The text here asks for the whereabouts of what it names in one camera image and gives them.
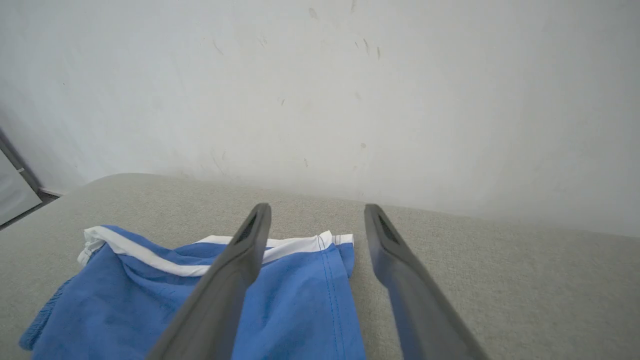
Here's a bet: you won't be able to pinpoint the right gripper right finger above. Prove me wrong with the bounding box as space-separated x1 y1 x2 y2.
364 203 489 360

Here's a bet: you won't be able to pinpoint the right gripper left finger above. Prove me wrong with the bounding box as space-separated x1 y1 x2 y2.
146 202 273 360

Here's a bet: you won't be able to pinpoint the blue shorts with white trim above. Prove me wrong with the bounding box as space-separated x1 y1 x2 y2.
19 225 368 360

